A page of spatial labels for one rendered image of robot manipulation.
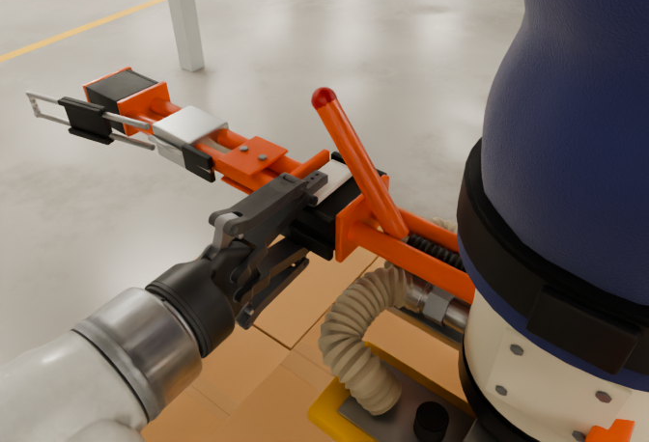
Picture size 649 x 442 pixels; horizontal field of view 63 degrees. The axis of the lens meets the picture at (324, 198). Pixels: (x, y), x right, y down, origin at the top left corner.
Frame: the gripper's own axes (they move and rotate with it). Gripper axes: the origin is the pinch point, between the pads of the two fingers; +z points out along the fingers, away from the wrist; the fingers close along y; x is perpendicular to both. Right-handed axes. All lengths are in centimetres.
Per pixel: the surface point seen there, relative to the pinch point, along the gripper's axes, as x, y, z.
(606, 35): 22.1, -25.9, -9.8
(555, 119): 21.1, -21.3, -9.3
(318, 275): -33, 69, 41
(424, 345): 9.6, 29.1, 10.8
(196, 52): -246, 112, 181
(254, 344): -32, 69, 15
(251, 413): -2.8, 29.1, -11.6
